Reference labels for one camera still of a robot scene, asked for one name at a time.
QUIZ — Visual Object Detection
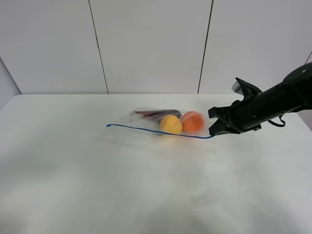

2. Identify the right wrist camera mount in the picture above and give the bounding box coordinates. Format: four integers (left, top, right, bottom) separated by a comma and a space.
232, 78, 262, 100

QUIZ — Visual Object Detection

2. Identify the clear zip bag blue seal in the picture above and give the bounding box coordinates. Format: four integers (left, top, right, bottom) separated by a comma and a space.
106, 108, 214, 139

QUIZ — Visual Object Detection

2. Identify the orange fruit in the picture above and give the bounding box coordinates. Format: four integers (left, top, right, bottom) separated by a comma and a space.
181, 111, 205, 133

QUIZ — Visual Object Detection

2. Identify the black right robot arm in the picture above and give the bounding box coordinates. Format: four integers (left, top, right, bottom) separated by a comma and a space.
208, 63, 312, 136

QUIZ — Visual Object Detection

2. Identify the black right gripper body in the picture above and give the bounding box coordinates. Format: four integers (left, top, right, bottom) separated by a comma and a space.
219, 98, 262, 134

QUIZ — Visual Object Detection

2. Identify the yellow fruit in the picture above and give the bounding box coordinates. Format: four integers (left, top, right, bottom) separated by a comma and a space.
159, 115, 183, 134

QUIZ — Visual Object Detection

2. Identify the blue cable on right arm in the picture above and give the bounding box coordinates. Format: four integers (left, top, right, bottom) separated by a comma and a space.
267, 113, 286, 127

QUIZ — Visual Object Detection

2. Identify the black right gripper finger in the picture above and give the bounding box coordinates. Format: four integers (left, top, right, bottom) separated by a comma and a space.
208, 106, 230, 121
209, 120, 234, 136

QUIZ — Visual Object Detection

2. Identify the purple eggplant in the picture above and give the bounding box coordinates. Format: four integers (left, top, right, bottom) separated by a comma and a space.
134, 109, 182, 121

